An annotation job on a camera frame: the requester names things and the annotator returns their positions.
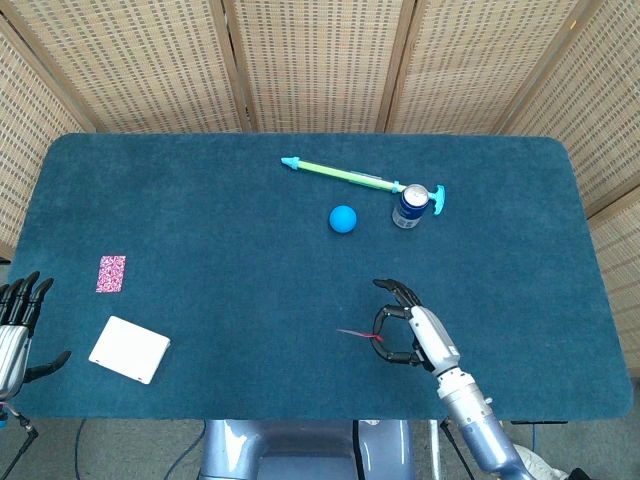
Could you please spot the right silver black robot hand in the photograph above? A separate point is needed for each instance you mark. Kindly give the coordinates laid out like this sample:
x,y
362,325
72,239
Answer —
x,y
435,337

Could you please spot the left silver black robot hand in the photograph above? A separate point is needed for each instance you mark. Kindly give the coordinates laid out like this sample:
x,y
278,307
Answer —
x,y
10,350

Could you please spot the white table leg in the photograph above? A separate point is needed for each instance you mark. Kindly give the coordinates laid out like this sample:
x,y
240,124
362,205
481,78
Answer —
x,y
434,450

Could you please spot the white flat box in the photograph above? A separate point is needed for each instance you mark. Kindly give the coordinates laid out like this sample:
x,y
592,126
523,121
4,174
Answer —
x,y
129,349

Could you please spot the blue soda can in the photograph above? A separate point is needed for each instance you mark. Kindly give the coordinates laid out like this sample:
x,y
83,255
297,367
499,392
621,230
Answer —
x,y
410,212

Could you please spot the blue ball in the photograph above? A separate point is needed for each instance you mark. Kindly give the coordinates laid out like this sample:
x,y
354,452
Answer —
x,y
343,219

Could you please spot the white sneaker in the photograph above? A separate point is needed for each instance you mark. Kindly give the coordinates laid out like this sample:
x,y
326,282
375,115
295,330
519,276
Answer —
x,y
542,465

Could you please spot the green and teal toy pump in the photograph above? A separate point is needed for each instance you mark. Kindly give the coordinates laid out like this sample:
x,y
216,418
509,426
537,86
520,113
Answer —
x,y
340,173

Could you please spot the blue-grey robot torso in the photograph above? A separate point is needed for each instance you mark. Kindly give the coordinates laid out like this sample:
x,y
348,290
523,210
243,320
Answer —
x,y
280,450

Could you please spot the teal carpet table mat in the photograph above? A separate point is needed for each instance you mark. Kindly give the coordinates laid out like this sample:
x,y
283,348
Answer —
x,y
225,225

